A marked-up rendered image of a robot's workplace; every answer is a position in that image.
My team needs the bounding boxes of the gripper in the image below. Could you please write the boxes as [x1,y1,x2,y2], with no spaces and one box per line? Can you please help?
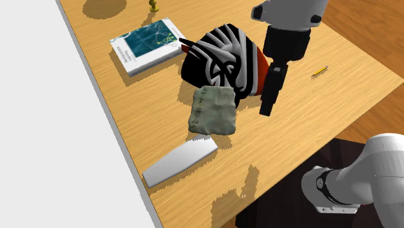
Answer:
[259,25,312,117]

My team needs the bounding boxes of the white flat remote control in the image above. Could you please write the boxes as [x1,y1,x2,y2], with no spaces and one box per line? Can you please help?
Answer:
[141,133,219,189]

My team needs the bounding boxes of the grey green stone block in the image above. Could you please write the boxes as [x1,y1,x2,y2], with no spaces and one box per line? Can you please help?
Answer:
[188,85,238,136]

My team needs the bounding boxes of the yellow pencil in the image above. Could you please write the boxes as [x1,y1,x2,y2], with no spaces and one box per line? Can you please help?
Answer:
[310,65,330,78]

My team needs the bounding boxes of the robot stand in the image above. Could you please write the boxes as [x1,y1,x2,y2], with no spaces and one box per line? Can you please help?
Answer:
[234,137,404,228]

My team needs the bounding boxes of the black white striped helmet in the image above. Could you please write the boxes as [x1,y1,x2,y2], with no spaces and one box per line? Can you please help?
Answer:
[178,23,271,108]

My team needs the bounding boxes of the wooden table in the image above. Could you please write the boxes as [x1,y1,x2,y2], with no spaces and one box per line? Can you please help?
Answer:
[56,0,404,228]

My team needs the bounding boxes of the white book with teal cover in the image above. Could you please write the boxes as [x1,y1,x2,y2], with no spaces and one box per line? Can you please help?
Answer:
[109,17,188,78]

